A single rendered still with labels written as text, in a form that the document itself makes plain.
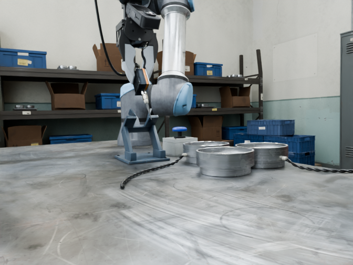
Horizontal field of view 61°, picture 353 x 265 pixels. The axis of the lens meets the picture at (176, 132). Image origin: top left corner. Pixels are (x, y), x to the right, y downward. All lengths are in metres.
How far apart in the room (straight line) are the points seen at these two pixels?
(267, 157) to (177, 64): 0.61
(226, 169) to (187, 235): 0.24
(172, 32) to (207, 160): 0.73
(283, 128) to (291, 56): 1.52
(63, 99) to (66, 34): 1.10
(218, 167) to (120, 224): 0.24
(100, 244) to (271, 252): 0.14
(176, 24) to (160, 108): 0.33
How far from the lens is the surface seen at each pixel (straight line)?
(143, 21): 0.67
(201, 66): 4.83
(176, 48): 1.13
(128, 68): 0.72
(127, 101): 1.08
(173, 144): 0.76
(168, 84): 1.05
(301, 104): 5.28
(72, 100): 4.02
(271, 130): 4.45
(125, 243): 0.27
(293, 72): 5.45
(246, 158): 0.52
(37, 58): 4.09
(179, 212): 0.34
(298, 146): 4.23
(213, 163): 0.51
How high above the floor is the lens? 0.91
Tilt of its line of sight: 3 degrees down
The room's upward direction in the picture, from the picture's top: 1 degrees counter-clockwise
